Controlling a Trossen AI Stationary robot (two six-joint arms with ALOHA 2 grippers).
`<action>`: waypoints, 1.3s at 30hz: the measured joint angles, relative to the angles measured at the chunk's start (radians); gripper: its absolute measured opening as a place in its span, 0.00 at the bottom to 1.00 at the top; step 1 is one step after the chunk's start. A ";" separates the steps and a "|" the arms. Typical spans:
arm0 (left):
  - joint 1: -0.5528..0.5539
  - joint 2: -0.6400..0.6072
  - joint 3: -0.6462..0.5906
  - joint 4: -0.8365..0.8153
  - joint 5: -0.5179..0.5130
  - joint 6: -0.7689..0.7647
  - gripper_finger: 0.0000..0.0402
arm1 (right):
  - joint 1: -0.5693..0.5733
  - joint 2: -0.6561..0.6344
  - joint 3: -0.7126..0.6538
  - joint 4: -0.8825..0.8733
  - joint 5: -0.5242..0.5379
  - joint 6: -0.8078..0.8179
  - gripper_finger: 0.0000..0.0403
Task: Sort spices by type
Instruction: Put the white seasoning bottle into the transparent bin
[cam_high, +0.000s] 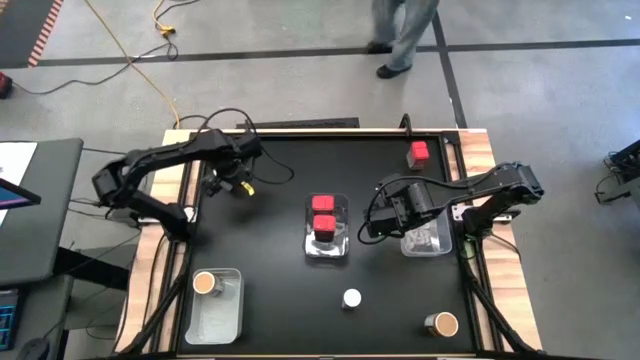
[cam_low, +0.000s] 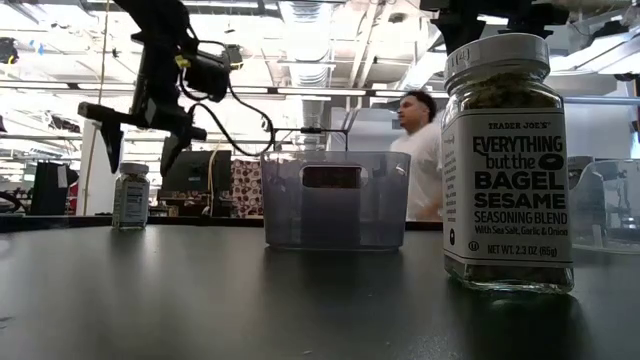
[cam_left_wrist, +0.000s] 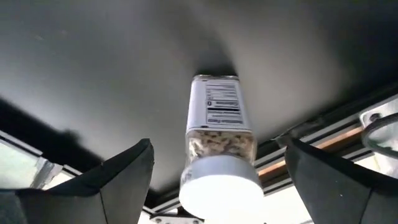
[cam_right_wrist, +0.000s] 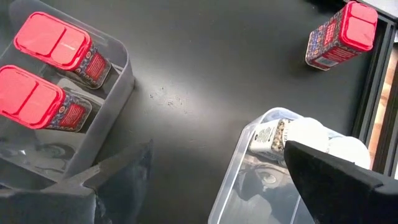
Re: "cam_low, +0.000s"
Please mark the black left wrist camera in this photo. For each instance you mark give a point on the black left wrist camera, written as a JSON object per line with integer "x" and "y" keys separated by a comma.
{"x": 210, "y": 75}

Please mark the black equipment cabinet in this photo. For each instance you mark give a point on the black equipment cabinet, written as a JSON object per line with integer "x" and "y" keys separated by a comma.
{"x": 47, "y": 190}

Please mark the clear plastic bin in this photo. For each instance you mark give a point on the clear plastic bin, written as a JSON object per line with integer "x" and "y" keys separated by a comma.
{"x": 280, "y": 225}
{"x": 615, "y": 210}

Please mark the black monitor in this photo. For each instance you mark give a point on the black monitor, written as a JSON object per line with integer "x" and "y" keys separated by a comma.
{"x": 200, "y": 175}

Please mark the long ceiling light strip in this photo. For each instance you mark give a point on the long ceiling light strip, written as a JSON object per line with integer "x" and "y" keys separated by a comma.
{"x": 320, "y": 91}

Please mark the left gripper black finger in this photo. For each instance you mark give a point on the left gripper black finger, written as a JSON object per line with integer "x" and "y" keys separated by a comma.
{"x": 114, "y": 142}
{"x": 172, "y": 152}

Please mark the red-lidded smoked paprika tin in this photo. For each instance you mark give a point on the red-lidded smoked paprika tin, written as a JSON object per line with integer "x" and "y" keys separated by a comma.
{"x": 332, "y": 177}

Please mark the dotted patterned panel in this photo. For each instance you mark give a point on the dotted patterned panel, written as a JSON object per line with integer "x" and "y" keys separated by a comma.
{"x": 247, "y": 190}

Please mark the round black ceiling lamp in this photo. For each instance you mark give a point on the round black ceiling lamp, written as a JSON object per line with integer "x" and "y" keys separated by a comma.
{"x": 236, "y": 52}

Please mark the silver ceiling duct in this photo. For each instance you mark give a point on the silver ceiling duct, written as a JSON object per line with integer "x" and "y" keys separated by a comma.
{"x": 425, "y": 65}
{"x": 307, "y": 40}

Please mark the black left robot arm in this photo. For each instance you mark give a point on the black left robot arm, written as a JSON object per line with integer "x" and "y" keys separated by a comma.
{"x": 155, "y": 50}

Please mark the white-lidded bagel seasoning jar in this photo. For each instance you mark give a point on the white-lidded bagel seasoning jar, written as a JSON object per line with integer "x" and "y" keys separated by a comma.
{"x": 131, "y": 200}
{"x": 505, "y": 200}

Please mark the white room pillar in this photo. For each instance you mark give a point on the white room pillar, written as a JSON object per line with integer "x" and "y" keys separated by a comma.
{"x": 107, "y": 195}

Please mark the black aluminium table frame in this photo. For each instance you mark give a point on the black aluminium table frame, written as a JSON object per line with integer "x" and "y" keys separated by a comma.
{"x": 200, "y": 220}

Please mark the person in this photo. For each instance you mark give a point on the person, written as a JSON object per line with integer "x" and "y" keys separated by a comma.
{"x": 420, "y": 160}

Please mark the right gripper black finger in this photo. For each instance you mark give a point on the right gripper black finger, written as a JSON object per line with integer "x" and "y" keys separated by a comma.
{"x": 457, "y": 36}
{"x": 530, "y": 27}

